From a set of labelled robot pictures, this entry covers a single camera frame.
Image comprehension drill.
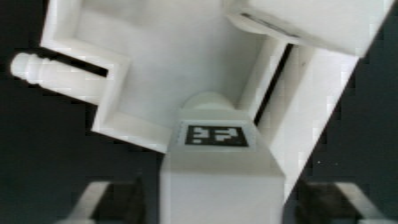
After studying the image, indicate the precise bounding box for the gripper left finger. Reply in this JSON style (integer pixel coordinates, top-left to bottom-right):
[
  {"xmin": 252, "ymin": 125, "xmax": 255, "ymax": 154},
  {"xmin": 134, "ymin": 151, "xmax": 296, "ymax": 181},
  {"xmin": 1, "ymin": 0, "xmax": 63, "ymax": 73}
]
[{"xmin": 54, "ymin": 180, "xmax": 145, "ymax": 224}]

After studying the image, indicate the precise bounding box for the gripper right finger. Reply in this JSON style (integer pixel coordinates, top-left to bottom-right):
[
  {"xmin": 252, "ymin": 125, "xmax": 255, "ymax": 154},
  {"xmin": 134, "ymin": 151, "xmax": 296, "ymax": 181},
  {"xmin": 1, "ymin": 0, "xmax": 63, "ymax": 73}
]
[{"xmin": 294, "ymin": 181, "xmax": 385, "ymax": 224}]

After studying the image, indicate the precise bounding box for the white chair seat part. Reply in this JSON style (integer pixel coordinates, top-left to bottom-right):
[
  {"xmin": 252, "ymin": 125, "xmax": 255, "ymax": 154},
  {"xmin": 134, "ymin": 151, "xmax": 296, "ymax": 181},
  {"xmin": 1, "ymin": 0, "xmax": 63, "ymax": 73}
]
[{"xmin": 10, "ymin": 0, "xmax": 287, "ymax": 152}]

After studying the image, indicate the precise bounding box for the white chair leg with marker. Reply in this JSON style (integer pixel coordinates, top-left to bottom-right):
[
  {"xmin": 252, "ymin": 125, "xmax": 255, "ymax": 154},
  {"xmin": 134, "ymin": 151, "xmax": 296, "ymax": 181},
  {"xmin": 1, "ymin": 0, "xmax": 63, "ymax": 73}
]
[{"xmin": 223, "ymin": 0, "xmax": 395, "ymax": 57}]

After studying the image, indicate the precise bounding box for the white U-shaped boundary frame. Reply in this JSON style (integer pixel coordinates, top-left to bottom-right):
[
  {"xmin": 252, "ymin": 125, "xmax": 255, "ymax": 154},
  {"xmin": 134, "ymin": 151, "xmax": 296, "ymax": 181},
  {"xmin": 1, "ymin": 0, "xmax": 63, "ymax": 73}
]
[{"xmin": 257, "ymin": 46, "xmax": 358, "ymax": 197}]

